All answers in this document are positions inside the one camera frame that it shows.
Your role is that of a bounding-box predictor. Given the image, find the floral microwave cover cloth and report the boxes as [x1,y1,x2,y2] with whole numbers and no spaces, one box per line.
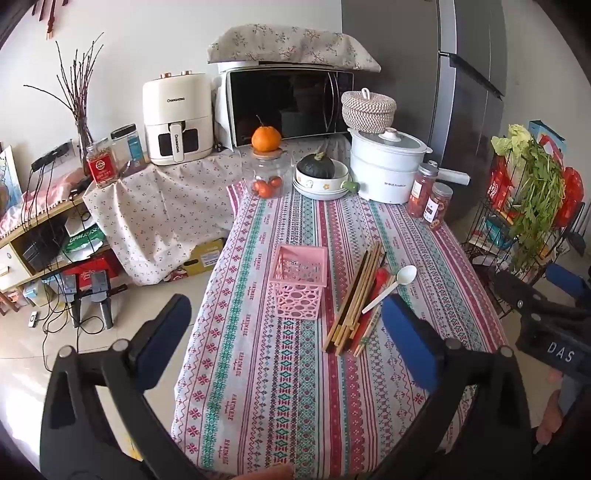
[208,24,383,73]

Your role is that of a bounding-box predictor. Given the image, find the dark green kabocha squash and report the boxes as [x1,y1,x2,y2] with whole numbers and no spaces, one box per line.
[301,152,335,180]

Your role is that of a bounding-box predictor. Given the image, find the green plastic bag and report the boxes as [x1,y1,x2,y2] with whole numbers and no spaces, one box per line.
[62,224,107,259]

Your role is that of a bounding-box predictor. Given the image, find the red plastic spoon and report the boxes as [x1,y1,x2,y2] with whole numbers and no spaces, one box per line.
[351,267,393,342]

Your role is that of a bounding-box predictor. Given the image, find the red plastic bag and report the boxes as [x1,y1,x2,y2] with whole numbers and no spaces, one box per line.
[554,166,585,227]

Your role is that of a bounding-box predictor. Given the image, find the glass jar with cork lid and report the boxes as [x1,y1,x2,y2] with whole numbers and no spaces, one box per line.
[249,148,294,200]

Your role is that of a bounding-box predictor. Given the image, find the cream air fryer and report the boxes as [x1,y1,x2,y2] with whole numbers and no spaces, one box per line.
[142,70,214,166]

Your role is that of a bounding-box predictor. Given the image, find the jar of dried fruit rings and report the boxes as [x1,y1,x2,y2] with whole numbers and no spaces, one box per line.
[426,182,454,232]

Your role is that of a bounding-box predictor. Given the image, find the white electric pot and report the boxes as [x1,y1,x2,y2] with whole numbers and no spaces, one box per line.
[347,127,471,205]

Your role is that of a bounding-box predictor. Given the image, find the black wire rack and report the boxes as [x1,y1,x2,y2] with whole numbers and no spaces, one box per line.
[462,152,587,319]

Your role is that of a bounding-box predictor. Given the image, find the clear container with black lid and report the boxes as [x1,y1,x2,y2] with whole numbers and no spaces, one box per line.
[110,123,151,176]

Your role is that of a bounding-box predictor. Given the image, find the grey refrigerator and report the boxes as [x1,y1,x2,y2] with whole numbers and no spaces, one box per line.
[342,0,509,222]

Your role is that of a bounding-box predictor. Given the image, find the woven basket with lid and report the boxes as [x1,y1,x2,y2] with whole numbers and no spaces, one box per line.
[342,88,398,132]

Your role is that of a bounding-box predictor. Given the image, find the white dish with green handle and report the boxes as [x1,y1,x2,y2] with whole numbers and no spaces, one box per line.
[292,178,361,201]

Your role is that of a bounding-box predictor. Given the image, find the black floor cable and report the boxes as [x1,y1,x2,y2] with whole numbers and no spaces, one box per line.
[41,291,84,370]

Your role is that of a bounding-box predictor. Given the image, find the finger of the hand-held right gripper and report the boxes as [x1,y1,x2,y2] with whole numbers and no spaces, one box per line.
[545,262,591,306]
[489,270,548,317]

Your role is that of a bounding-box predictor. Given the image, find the jar of red dried fruit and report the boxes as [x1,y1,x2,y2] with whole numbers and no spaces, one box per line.
[406,161,439,217]

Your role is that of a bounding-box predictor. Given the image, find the person's right hand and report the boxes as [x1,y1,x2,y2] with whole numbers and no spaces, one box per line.
[536,369,566,446]

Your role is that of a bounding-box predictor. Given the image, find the black box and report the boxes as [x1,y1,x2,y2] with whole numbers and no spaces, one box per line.
[23,226,65,271]

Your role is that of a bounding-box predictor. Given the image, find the leafy green vegetables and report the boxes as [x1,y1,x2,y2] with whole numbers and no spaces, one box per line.
[508,136,566,273]

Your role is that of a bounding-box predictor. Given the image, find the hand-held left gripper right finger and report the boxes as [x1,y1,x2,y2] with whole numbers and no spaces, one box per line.
[379,294,532,480]

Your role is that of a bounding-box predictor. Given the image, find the person's left hand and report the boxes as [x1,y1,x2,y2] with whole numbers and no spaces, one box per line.
[240,463,296,480]

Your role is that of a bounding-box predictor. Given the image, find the napa cabbage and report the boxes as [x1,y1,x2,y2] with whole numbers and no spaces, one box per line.
[490,124,534,158]

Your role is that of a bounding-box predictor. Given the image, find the white flower print bowl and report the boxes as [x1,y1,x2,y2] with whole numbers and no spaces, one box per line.
[295,161,350,192]

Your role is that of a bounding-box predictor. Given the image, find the red snack package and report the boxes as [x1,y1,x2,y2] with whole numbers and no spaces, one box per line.
[489,154,515,208]

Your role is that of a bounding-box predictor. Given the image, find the light blue box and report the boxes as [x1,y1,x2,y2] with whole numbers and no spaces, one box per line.
[23,279,61,308]

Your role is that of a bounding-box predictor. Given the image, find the white pot lid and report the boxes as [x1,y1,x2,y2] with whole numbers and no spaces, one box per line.
[353,128,423,147]

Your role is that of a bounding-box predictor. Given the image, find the white plastic spoon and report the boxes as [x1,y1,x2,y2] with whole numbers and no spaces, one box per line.
[361,265,417,315]

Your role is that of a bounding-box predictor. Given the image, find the dry branches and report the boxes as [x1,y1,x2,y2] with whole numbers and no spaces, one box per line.
[23,32,105,125]

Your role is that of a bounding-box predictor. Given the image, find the black door microwave oven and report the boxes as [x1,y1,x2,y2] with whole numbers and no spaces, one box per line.
[213,60,355,149]

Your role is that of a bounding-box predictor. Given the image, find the blue carton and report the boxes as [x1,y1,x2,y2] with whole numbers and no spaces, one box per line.
[529,120,568,158]

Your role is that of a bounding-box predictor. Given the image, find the floral cabinet cloth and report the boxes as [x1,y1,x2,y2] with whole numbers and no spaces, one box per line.
[83,138,352,288]

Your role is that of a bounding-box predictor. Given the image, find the wooden shelf unit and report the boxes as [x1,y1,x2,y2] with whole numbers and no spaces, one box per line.
[0,185,112,296]

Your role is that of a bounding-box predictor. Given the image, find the pink perforated plastic basket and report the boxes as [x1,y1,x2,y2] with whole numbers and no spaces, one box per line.
[269,244,328,320]

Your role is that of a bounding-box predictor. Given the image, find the black grey floor device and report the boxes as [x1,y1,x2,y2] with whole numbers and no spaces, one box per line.
[62,270,127,329]

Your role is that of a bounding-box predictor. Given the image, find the large orange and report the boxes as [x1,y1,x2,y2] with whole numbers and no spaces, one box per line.
[252,116,282,153]

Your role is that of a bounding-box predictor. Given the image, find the pile of chopsticks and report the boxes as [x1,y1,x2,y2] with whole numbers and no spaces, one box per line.
[322,242,398,357]

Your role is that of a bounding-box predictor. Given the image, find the framed picture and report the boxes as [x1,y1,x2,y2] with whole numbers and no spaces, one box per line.
[0,145,23,222]

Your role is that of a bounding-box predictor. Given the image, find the black power strip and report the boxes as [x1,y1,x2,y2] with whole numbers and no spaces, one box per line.
[31,144,72,171]

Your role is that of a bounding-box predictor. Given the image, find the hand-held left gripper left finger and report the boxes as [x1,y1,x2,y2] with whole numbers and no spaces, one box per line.
[41,294,204,480]

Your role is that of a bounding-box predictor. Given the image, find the red box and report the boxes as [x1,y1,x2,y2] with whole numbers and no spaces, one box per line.
[62,258,123,287]

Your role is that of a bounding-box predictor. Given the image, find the patterned striped tablecloth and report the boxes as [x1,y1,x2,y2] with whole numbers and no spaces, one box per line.
[171,178,509,472]

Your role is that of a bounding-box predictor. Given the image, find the red label glass jar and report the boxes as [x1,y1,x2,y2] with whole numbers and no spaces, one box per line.
[86,137,118,188]

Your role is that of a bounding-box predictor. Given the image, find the wooden wall ornament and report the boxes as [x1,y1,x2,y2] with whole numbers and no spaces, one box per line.
[28,0,70,40]

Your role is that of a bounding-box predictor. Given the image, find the glass vase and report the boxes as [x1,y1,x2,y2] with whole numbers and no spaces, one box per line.
[76,117,98,176]

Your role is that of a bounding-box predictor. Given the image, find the pink cloth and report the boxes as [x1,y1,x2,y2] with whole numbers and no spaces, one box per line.
[23,168,88,204]

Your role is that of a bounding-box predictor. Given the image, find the yellow cardboard box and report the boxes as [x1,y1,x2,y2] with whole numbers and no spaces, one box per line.
[182,237,227,277]

